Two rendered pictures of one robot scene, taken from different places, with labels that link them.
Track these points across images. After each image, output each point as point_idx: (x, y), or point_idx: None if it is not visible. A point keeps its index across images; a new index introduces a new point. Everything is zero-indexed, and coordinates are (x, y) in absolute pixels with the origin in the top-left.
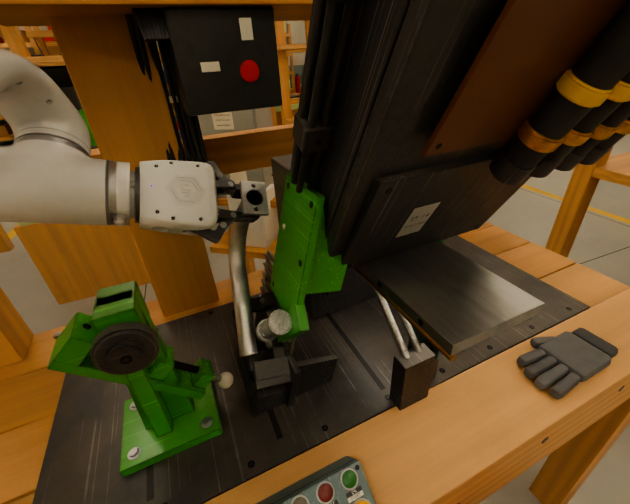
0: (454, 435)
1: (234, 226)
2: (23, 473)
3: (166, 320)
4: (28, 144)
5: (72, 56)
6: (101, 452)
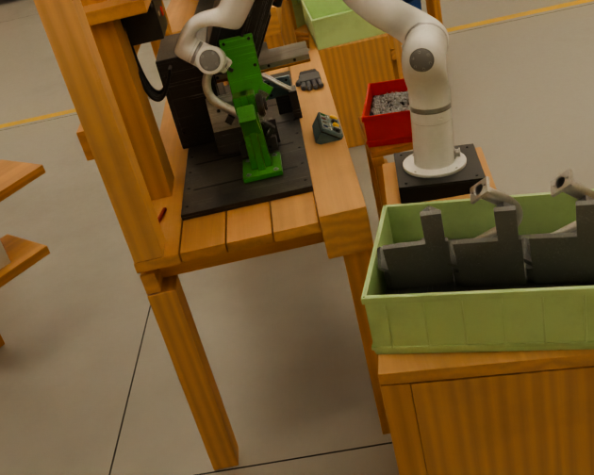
0: (320, 107)
1: (208, 79)
2: (257, 209)
3: (175, 194)
4: (206, 43)
5: (117, 30)
6: (266, 183)
